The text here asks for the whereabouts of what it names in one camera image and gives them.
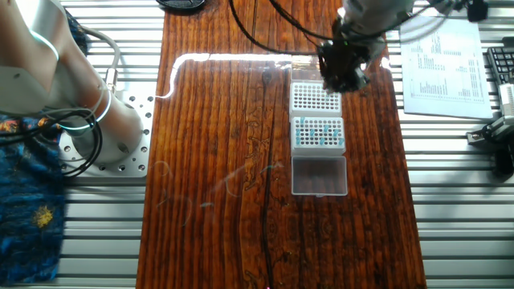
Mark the blue patterned cloth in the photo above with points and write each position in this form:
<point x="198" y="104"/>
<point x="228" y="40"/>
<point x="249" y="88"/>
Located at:
<point x="28" y="233"/>

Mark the printed paper sheet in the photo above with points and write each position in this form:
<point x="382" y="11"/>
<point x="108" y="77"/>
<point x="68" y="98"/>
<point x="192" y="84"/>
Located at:
<point x="441" y="80"/>

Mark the black mount block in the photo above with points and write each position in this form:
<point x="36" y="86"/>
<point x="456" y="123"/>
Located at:
<point x="505" y="160"/>

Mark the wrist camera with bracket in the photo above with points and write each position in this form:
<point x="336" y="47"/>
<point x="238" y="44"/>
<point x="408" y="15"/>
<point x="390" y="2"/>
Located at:
<point x="477" y="10"/>

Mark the black keyboard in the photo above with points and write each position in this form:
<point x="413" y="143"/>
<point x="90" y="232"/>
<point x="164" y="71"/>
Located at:
<point x="502" y="64"/>

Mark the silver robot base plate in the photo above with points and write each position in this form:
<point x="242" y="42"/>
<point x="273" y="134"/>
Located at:
<point x="136" y="160"/>

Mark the brown wooden board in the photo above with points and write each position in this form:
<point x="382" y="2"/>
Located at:
<point x="225" y="160"/>

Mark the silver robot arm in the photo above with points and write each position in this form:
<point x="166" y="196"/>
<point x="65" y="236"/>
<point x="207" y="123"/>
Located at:
<point x="36" y="60"/>

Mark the metal mount bracket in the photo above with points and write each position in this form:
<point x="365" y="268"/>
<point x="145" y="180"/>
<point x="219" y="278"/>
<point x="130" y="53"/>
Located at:
<point x="496" y="130"/>

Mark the small silver camera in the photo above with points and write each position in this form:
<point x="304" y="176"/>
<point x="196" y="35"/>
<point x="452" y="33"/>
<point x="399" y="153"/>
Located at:
<point x="508" y="100"/>

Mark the white pipette tip box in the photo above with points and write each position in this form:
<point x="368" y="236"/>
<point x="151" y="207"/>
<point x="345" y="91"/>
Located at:
<point x="319" y="150"/>
<point x="307" y="113"/>

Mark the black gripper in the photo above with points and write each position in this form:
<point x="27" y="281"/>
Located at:
<point x="345" y="56"/>

